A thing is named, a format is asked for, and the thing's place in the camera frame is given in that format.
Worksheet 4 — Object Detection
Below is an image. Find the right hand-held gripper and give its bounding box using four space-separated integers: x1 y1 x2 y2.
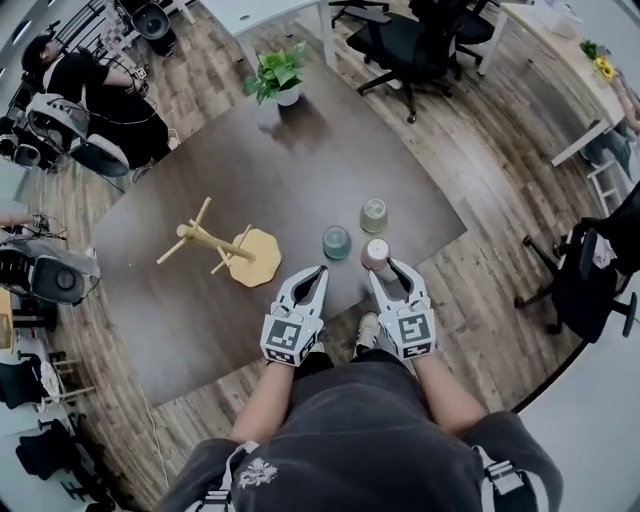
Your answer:
368 258 439 361

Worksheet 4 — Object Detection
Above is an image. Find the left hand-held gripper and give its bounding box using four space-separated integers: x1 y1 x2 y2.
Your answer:
259 265 330 369

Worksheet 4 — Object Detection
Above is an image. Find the pink translucent cup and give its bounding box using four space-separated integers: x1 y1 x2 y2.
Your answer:
360 238 391 272

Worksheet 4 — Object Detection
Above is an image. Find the blue-green translucent cup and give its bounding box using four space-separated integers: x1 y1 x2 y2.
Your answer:
322 225 353 261

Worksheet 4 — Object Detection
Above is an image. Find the wooden cup tree stand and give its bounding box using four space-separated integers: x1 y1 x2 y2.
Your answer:
156 196 283 289

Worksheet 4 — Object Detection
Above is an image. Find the yellow-green translucent cup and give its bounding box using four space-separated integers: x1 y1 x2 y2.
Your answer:
359 197 390 235

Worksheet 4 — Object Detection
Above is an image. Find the person's right forearm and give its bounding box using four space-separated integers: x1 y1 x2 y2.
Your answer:
412 349 489 436

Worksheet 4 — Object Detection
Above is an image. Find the person's left forearm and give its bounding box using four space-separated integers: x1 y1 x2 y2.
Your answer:
229 359 296 444

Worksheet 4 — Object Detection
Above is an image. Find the person's right white shoe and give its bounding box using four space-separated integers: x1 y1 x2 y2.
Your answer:
352 312 380 359

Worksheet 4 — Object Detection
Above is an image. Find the person's dark grey shirt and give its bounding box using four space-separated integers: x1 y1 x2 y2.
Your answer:
169 349 566 512

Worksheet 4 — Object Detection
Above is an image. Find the black office chair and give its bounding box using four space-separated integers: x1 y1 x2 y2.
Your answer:
514 182 640 344
449 0 501 76
347 0 456 124
14 419 116 506
0 362 51 409

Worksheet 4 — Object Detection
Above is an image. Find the patterned cloth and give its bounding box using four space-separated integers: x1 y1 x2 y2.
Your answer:
593 238 617 269

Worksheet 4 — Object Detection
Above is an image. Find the green plant in white pot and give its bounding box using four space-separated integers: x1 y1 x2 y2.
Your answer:
242 42 309 107

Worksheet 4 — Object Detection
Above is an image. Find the wooden stool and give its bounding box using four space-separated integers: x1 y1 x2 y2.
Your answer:
37 352 96 414

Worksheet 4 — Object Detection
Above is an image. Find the white floral cloth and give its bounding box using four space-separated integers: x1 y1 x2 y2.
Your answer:
39 360 64 399

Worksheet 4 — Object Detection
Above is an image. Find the square white table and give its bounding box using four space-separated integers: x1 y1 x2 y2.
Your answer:
199 0 336 66

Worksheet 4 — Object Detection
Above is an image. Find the long wooden top table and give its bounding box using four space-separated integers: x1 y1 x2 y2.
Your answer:
479 0 626 166

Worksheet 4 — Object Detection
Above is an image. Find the yellow top side table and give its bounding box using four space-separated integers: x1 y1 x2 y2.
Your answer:
0 287 14 351

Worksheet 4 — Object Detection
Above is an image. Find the sunflower bouquet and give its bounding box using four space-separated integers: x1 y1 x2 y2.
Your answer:
579 39 616 81

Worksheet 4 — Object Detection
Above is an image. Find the black metal railing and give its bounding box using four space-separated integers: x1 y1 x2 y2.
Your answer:
0 0 119 116

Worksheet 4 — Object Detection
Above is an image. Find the person's left shoulder strap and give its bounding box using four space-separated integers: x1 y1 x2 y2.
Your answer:
199 442 261 512

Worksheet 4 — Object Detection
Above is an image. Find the person's shoulder strap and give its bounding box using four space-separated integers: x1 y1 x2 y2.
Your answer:
199 442 261 512
469 444 544 512

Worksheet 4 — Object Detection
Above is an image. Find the thin white floor cable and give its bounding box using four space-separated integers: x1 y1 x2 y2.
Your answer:
139 384 169 496

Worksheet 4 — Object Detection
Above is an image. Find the person's right shoulder strap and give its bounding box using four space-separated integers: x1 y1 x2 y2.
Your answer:
469 444 544 512

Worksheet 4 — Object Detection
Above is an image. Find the white frame stool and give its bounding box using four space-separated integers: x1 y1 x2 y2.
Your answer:
587 164 631 216

